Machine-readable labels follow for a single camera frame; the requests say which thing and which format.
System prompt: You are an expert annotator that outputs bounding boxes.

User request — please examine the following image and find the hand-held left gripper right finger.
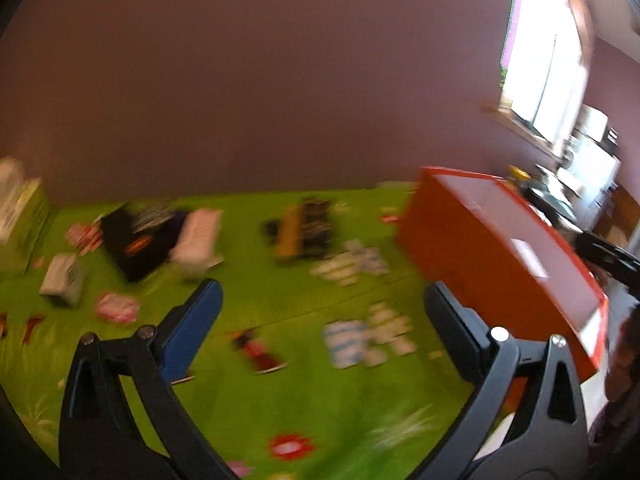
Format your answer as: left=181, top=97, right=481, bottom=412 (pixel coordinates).
left=414, top=281, right=589, bottom=480

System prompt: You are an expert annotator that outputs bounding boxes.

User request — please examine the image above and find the clear razor cartridge case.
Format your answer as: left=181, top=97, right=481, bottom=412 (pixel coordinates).
left=264, top=197, right=335, bottom=263

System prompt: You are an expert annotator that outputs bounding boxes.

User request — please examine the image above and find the orange cardboard box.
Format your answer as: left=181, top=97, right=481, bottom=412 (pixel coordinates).
left=397, top=166, right=610, bottom=396

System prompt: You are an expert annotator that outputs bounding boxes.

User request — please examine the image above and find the small pink packet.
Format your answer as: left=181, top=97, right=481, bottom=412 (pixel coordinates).
left=96, top=291, right=140, bottom=324

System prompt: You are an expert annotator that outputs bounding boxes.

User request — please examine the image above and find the white kitchen appliance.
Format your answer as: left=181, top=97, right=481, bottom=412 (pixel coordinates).
left=567, top=105, right=622, bottom=211

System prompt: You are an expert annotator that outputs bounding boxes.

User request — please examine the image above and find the black pouch with red label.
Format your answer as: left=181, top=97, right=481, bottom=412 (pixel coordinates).
left=102, top=205, right=188, bottom=283

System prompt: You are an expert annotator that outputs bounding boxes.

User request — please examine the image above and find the small white box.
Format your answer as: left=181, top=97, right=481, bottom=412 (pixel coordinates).
left=39, top=252, right=87, bottom=307

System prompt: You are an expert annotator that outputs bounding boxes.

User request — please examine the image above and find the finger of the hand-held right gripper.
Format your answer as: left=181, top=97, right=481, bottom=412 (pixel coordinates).
left=574, top=230, right=640, bottom=288

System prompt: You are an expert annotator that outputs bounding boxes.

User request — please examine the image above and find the green and white box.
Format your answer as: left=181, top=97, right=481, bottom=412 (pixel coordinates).
left=0, top=177, right=51, bottom=273

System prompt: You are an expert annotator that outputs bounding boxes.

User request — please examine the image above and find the pink and white packet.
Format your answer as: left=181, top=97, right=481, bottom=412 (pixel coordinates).
left=170, top=208, right=224, bottom=273

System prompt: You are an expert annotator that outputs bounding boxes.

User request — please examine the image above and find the window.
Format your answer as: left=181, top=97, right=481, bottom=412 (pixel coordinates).
left=482, top=0, right=596, bottom=158

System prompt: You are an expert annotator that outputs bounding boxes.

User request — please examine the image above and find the green printed mat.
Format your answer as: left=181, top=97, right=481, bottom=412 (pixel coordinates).
left=0, top=187, right=531, bottom=480

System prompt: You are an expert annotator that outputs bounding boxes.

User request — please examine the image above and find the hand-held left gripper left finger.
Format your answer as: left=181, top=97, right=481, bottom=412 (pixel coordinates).
left=57, top=279, right=225, bottom=480

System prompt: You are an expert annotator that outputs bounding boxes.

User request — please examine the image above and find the white package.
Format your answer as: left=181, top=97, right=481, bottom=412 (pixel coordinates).
left=0, top=157, right=26, bottom=201

